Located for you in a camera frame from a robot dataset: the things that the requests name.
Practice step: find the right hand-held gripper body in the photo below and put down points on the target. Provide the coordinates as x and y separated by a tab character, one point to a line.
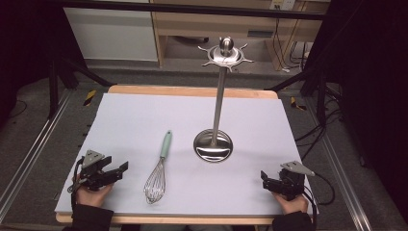
292	184

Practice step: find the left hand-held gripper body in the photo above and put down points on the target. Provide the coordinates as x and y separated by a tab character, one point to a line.
93	178

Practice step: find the person's left hand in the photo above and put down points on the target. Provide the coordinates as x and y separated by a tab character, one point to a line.
91	196

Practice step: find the person's right hand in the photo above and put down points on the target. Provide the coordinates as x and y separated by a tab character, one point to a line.
293	205

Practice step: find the white table mat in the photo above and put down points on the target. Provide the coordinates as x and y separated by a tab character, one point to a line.
134	122

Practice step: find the yellow black striped tape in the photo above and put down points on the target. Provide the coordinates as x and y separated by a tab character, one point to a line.
90	97
296	104

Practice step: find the steel utensil hanging stand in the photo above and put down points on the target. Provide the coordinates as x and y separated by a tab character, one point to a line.
215	128

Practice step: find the black metal stand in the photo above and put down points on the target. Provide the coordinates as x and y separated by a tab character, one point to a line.
54	86
320	93

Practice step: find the wooden table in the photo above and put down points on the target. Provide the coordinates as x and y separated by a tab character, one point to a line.
192	90

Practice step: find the white cabinet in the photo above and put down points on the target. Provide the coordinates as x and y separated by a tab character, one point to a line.
112	35

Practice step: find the black curtain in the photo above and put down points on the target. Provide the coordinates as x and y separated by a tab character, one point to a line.
25	41
372	80

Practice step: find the wooden desk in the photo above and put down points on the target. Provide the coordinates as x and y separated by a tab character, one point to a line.
189	27

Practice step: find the white power strip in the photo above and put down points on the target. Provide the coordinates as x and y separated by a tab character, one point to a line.
283	4

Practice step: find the metal floor rail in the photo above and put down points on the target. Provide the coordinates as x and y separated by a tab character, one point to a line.
343	173
29	150

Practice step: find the black metal frame bar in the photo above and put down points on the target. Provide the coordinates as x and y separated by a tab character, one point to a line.
192	8

